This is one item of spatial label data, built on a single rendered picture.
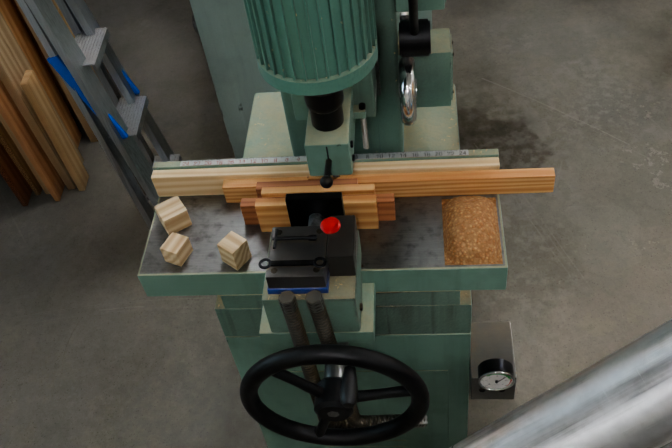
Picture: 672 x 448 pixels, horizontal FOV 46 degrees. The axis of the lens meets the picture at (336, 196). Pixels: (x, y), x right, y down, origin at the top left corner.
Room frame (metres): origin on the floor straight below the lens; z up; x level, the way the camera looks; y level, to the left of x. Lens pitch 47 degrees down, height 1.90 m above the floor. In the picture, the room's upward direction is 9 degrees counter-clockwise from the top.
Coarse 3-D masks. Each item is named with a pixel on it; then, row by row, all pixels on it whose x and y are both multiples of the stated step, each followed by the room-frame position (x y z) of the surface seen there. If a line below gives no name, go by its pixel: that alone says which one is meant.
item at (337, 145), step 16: (352, 96) 0.99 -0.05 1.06; (352, 112) 0.97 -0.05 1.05; (352, 128) 0.94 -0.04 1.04; (304, 144) 0.89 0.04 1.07; (320, 144) 0.88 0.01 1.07; (336, 144) 0.88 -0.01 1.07; (352, 144) 0.89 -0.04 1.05; (320, 160) 0.88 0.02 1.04; (336, 160) 0.87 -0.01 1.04; (352, 160) 0.89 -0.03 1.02
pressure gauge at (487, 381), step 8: (488, 360) 0.68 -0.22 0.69; (496, 360) 0.68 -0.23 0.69; (504, 360) 0.68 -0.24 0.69; (480, 368) 0.68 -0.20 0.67; (488, 368) 0.67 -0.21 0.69; (496, 368) 0.67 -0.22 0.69; (504, 368) 0.66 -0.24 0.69; (512, 368) 0.67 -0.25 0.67; (480, 376) 0.66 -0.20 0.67; (488, 376) 0.66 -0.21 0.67; (496, 376) 0.66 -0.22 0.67; (504, 376) 0.66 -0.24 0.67; (512, 376) 0.65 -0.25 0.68; (480, 384) 0.66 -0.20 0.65; (488, 384) 0.66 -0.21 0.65; (496, 384) 0.66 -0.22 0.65; (504, 384) 0.66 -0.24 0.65; (512, 384) 0.65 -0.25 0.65
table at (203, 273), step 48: (192, 240) 0.88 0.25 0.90; (384, 240) 0.81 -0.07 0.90; (432, 240) 0.79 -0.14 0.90; (144, 288) 0.82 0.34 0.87; (192, 288) 0.80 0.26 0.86; (240, 288) 0.79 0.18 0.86; (384, 288) 0.75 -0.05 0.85; (432, 288) 0.74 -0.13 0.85; (480, 288) 0.72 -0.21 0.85; (288, 336) 0.68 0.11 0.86; (336, 336) 0.67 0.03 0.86
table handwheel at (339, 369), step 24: (264, 360) 0.61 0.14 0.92; (288, 360) 0.59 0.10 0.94; (312, 360) 0.58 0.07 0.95; (336, 360) 0.58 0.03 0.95; (360, 360) 0.57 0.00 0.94; (384, 360) 0.57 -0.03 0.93; (240, 384) 0.61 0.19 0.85; (312, 384) 0.60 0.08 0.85; (336, 384) 0.60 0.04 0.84; (408, 384) 0.56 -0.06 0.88; (264, 408) 0.61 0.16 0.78; (336, 408) 0.57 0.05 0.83; (408, 408) 0.57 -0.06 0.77; (288, 432) 0.59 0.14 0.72; (312, 432) 0.60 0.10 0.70; (336, 432) 0.59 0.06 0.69; (360, 432) 0.59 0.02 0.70; (384, 432) 0.57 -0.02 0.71
